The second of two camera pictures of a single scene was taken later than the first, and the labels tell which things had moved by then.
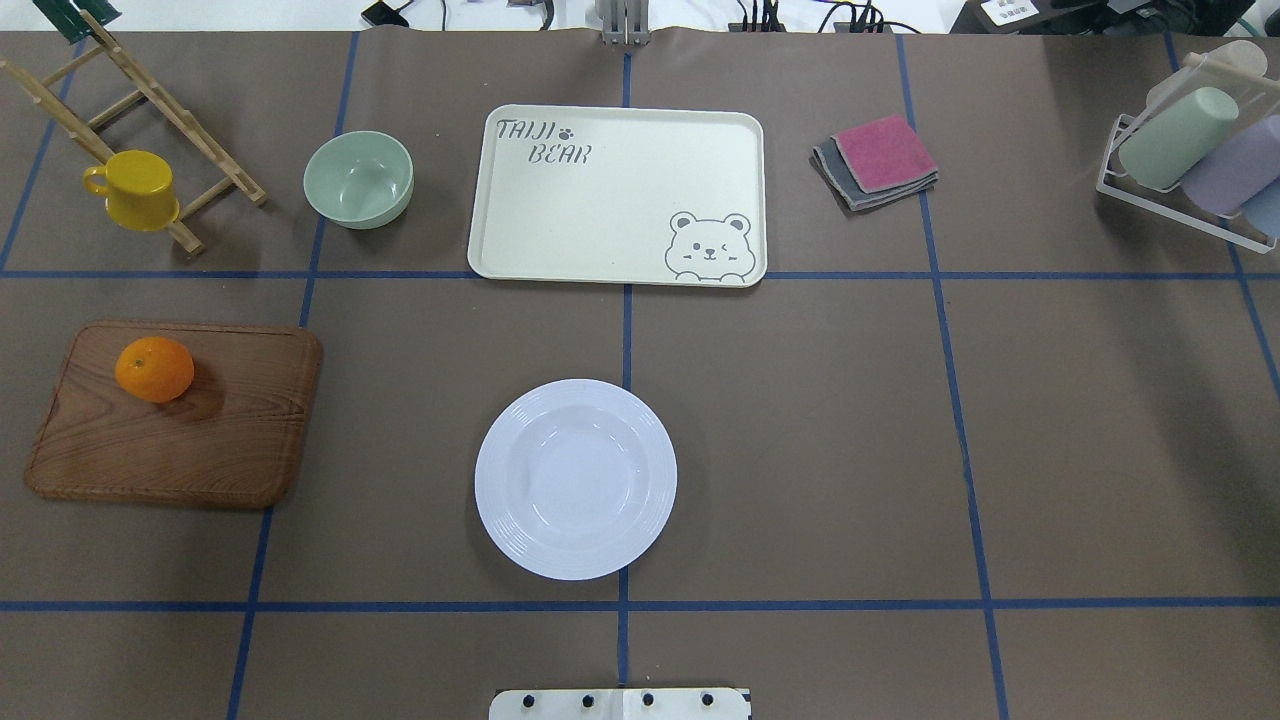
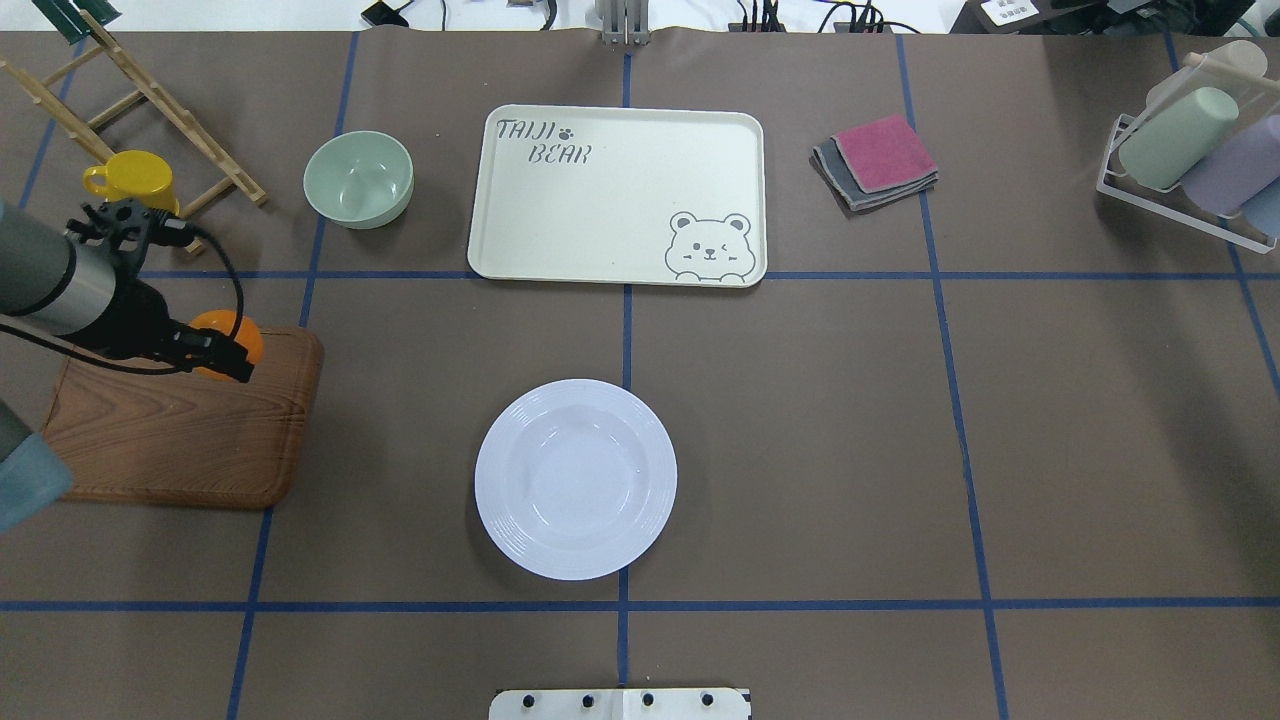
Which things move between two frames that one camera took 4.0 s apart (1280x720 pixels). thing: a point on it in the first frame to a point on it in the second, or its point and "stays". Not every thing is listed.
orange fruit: (155, 369) to (247, 334)
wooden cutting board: (173, 414) stays
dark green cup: (69, 22) stays
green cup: (1161, 146) stays
